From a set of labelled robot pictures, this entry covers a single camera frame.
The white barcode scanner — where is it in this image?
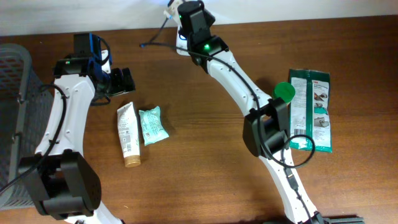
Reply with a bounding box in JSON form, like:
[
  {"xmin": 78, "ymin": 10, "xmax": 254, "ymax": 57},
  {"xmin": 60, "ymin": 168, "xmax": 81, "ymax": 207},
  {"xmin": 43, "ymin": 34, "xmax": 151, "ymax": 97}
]
[{"xmin": 176, "ymin": 26, "xmax": 190, "ymax": 57}]

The grey plastic mesh basket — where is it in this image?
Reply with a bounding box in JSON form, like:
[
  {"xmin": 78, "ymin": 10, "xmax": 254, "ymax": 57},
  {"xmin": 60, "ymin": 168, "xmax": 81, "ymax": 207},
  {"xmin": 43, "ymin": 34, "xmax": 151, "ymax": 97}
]
[{"xmin": 0, "ymin": 43, "xmax": 55, "ymax": 210}]

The green lid jar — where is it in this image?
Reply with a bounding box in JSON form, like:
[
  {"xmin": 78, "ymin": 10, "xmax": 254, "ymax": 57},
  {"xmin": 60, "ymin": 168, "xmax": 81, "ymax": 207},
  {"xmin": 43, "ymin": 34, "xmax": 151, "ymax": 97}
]
[{"xmin": 272, "ymin": 82, "xmax": 296, "ymax": 104}]

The mint green tissue pack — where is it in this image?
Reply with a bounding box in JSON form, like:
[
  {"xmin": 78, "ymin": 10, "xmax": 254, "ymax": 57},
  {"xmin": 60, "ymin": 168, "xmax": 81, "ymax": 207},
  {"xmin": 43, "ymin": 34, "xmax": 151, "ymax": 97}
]
[{"xmin": 139, "ymin": 106, "xmax": 169, "ymax": 146}]

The white cream tube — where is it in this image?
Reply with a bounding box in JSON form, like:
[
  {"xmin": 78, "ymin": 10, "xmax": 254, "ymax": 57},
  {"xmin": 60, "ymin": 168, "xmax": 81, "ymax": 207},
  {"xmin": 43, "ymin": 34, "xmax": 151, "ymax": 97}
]
[{"xmin": 117, "ymin": 102, "xmax": 141, "ymax": 168}]

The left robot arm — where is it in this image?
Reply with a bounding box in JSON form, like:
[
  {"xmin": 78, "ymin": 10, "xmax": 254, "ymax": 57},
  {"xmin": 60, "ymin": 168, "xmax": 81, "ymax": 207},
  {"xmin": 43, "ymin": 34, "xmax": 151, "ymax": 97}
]
[{"xmin": 19, "ymin": 33, "xmax": 136, "ymax": 223}]

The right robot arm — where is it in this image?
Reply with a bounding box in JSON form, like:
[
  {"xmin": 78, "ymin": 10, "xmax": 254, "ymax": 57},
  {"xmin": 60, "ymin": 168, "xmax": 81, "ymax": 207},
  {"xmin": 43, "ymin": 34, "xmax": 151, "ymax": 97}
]
[{"xmin": 176, "ymin": 1, "xmax": 323, "ymax": 223}]

